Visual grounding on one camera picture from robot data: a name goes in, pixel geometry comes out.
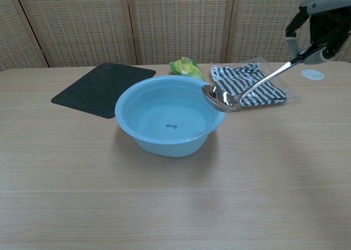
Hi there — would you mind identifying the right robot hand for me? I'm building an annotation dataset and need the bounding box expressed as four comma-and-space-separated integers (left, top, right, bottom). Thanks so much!
285, 0, 351, 65

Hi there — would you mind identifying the steel ladle spoon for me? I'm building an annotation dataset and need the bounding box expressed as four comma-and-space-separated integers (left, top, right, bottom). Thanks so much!
201, 48, 321, 112

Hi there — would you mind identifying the light blue plastic basin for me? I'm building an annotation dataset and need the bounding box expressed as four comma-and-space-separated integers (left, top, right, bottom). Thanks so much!
114, 75, 227, 158

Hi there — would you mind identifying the striped cloth in plastic bag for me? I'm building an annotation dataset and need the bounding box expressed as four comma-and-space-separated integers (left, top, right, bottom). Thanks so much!
210, 58, 303, 108

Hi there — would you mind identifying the yellow green snack packet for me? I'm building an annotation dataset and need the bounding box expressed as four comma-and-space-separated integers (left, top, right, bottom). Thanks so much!
168, 56, 206, 82

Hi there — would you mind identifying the woven folding screen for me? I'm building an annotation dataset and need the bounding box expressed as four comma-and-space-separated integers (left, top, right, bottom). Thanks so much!
0, 0, 351, 72

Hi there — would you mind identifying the black rectangular mat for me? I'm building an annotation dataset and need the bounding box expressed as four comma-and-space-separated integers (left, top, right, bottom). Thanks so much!
51, 62, 157, 120

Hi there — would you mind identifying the white round cable grommet cap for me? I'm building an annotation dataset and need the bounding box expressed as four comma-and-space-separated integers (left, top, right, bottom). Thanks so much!
300, 68, 325, 81

